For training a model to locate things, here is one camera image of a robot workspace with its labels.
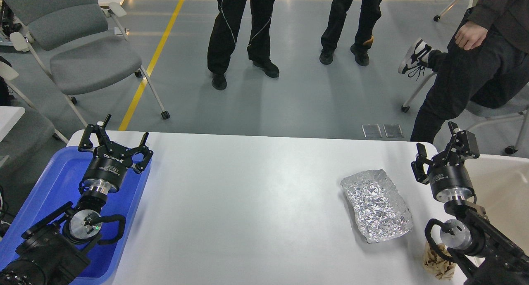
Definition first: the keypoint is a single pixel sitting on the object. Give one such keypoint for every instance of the grey chair right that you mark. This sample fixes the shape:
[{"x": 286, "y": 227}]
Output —
[{"x": 516, "y": 108}]

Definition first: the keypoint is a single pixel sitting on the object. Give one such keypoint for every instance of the white table at left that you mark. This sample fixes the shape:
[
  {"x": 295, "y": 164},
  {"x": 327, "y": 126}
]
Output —
[{"x": 9, "y": 116}]

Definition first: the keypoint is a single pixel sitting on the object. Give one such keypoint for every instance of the right metal floor plate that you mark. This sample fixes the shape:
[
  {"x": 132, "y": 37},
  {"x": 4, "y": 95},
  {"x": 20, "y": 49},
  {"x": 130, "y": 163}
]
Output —
[{"x": 393, "y": 131}]

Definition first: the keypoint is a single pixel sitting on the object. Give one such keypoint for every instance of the seated person's hand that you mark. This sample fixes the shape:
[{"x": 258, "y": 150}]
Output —
[{"x": 470, "y": 36}]

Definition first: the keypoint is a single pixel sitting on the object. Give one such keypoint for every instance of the left metal floor plate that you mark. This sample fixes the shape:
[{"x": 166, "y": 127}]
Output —
[{"x": 371, "y": 131}]

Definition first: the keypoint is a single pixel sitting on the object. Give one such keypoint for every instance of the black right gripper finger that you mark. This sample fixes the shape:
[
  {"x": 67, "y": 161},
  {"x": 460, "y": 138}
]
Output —
[
  {"x": 463, "y": 144},
  {"x": 419, "y": 163}
]

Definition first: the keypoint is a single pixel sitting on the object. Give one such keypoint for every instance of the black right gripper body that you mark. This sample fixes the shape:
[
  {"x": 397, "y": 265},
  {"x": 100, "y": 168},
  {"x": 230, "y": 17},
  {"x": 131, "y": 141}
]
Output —
[{"x": 449, "y": 179}]

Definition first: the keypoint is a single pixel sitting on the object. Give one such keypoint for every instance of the grey chair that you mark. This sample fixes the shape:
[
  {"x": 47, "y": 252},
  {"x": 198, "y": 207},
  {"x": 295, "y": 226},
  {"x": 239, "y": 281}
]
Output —
[
  {"x": 31, "y": 131},
  {"x": 516, "y": 108},
  {"x": 79, "y": 45}
]

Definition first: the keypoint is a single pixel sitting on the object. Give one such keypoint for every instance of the seated person in black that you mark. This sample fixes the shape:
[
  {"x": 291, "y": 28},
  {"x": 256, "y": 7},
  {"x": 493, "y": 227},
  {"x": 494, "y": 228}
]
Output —
[{"x": 489, "y": 75}]

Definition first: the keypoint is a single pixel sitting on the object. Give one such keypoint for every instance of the beige plastic bin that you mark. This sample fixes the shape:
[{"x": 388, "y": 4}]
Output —
[{"x": 502, "y": 186}]

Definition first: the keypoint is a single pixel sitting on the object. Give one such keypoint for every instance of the blue plastic tray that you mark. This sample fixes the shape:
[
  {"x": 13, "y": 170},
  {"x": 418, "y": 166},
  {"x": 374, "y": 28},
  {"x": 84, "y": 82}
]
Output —
[{"x": 58, "y": 185}]

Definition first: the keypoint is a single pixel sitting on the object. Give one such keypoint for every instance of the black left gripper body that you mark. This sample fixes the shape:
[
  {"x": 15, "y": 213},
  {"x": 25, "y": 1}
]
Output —
[{"x": 108, "y": 167}]

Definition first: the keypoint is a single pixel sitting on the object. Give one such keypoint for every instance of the aluminium foil tray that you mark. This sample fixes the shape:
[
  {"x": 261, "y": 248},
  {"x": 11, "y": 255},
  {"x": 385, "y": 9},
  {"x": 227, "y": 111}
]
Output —
[{"x": 381, "y": 213}]

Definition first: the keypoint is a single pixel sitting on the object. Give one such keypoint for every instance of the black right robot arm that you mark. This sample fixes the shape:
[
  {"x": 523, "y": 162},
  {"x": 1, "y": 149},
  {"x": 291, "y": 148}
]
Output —
[{"x": 483, "y": 253}]

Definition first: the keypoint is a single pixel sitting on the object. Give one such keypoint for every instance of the metal floor plate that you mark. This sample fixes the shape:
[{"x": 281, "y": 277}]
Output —
[
  {"x": 393, "y": 131},
  {"x": 371, "y": 131}
]

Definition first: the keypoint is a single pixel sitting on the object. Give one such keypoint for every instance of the crumpled brown paper ball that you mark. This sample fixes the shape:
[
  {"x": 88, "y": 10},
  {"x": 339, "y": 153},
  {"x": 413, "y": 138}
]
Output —
[{"x": 435, "y": 265}]

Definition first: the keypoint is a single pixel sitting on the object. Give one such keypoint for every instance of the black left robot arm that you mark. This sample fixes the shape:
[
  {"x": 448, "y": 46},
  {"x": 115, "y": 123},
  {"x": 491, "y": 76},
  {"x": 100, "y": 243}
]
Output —
[{"x": 73, "y": 227}]

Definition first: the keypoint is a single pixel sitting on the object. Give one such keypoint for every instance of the grey chair far left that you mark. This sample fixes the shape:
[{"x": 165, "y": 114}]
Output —
[{"x": 31, "y": 131}]

